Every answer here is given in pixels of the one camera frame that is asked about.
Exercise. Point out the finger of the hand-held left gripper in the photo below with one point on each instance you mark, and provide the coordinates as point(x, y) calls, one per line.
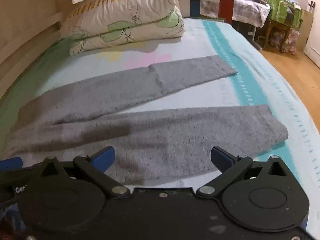
point(10, 163)

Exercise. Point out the cardboard sheet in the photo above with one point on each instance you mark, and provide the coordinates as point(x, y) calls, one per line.
point(307, 27)

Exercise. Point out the green patterned storage bag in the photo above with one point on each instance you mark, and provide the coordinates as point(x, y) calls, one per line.
point(283, 8)

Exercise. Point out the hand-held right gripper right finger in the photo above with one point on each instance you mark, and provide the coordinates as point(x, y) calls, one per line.
point(220, 159)

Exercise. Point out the grey pants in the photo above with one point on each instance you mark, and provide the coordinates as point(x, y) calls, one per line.
point(162, 135)

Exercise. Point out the white door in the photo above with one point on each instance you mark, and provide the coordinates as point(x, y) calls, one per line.
point(314, 30)

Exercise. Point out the floral fabric bag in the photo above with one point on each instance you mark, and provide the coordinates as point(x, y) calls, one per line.
point(291, 41)

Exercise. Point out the wooden headboard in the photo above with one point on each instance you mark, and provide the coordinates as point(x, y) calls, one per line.
point(27, 27)

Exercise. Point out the red bed post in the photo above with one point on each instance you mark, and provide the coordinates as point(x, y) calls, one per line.
point(226, 5)

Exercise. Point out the flower printed bed blanket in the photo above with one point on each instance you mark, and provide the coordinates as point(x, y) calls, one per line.
point(202, 96)

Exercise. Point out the folded floral quilt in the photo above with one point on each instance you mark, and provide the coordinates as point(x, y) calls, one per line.
point(125, 12)

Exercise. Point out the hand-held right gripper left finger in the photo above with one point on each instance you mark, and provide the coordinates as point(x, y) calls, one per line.
point(104, 155)

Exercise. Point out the wooden stool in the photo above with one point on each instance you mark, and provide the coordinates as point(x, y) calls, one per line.
point(275, 27)

